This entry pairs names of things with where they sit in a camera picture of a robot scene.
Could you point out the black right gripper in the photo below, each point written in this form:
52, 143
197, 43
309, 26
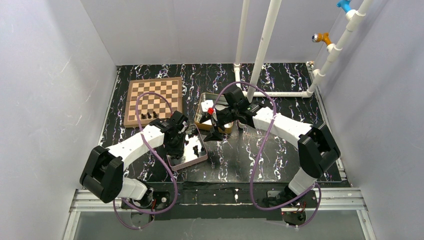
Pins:
218, 118

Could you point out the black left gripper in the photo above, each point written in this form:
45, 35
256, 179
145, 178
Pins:
175, 149

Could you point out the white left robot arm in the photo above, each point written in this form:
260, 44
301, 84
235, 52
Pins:
103, 174

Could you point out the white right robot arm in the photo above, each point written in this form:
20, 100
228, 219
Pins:
317, 148

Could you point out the black chess bishop piece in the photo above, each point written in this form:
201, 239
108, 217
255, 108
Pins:
196, 151

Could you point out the wooden chess board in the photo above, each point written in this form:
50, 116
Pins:
162, 95

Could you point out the pink-rimmed silver tin tray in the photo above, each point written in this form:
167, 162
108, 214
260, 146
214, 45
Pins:
192, 138

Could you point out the orange pipe clip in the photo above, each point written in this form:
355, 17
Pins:
321, 37

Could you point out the blue pipe clip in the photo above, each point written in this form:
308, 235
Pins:
344, 5

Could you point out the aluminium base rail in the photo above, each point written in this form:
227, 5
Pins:
233, 202

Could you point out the white PVC pipe frame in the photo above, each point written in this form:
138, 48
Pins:
293, 52

